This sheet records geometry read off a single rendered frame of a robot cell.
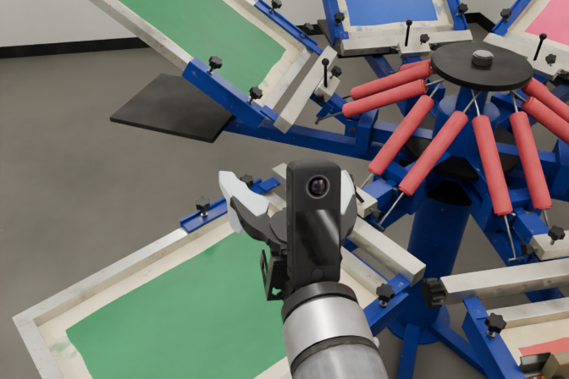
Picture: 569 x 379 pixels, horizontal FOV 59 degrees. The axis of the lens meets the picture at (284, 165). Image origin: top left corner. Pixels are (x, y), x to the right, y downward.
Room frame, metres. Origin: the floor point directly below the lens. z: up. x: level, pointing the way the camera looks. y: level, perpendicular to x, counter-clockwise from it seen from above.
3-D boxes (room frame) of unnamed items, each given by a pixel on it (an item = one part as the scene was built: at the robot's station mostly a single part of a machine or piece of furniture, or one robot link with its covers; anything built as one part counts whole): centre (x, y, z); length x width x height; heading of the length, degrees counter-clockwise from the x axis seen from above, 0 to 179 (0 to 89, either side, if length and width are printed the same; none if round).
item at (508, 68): (1.46, -0.62, 0.67); 0.40 x 0.40 x 1.35
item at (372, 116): (1.46, -0.62, 0.99); 0.82 x 0.79 x 0.12; 10
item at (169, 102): (1.69, 0.01, 0.91); 1.34 x 0.41 x 0.08; 70
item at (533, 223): (0.98, -0.71, 1.02); 0.17 x 0.06 x 0.05; 10
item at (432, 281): (0.80, -0.38, 1.02); 0.07 x 0.06 x 0.07; 10
